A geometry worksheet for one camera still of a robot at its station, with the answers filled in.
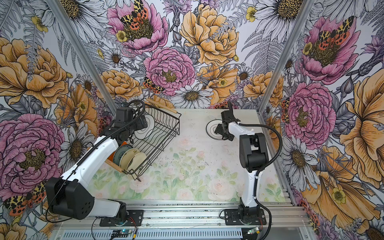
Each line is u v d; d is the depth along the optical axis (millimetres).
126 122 621
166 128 1084
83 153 911
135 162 816
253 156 558
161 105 980
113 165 715
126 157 811
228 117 839
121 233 711
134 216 753
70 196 402
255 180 578
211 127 1103
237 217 737
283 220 773
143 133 1031
